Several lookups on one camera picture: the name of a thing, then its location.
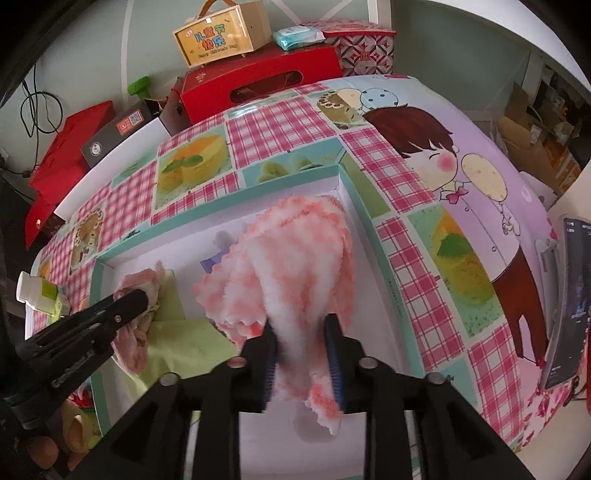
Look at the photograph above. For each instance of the red patterned box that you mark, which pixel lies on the red patterned box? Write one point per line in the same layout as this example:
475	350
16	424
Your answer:
364	50

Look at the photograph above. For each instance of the pink floral cloth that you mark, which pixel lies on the pink floral cloth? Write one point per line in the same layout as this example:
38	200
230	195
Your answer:
134	350

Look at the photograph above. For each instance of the beige round item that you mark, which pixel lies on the beige round item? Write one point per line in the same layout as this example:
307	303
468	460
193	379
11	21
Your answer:
76	429

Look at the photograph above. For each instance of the green dumbbell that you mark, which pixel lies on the green dumbbell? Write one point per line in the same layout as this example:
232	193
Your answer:
138	85

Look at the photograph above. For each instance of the small green box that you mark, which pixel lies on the small green box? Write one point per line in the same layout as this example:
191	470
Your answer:
57	302

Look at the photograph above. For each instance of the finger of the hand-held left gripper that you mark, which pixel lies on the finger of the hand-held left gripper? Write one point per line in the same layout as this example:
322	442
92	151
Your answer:
92	327

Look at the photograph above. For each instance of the white phone stand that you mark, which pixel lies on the white phone stand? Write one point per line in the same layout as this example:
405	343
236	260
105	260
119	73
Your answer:
547	251

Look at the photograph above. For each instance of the large red gift box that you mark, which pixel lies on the large red gift box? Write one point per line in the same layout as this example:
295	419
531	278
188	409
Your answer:
69	147

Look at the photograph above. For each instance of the pink white fluffy towel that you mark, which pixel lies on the pink white fluffy towel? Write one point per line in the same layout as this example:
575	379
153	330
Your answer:
286	258

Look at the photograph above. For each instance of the black smartphone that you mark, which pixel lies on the black smartphone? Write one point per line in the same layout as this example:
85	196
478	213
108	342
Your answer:
568	304

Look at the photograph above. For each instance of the person's left hand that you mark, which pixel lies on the person's left hand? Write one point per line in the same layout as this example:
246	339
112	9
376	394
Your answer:
42	454

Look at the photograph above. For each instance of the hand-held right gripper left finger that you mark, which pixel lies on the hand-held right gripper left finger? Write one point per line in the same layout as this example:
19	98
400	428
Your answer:
270	364

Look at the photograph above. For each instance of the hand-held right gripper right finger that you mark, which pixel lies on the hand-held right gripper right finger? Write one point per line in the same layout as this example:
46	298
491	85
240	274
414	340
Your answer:
334	364

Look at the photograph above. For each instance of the white bottle green label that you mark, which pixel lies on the white bottle green label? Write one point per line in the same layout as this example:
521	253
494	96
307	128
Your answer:
30	288

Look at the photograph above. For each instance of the blue wet wipes packet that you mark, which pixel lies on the blue wet wipes packet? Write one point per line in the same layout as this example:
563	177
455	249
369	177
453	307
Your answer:
298	37

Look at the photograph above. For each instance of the black box red label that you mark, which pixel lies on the black box red label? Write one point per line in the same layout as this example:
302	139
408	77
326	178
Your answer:
120	131

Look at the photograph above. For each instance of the light green cloth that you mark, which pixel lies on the light green cloth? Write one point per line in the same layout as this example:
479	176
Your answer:
184	341

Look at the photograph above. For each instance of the white shelf unit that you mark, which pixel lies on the white shelf unit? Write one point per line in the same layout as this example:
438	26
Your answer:
461	27

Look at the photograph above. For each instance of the red box gold clasp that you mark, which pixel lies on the red box gold clasp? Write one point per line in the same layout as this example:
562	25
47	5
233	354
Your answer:
41	226

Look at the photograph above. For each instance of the white tray teal rim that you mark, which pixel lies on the white tray teal rim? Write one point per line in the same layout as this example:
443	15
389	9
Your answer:
184	240

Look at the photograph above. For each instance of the cardboard boxes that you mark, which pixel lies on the cardboard boxes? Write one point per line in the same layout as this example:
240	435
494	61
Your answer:
535	143

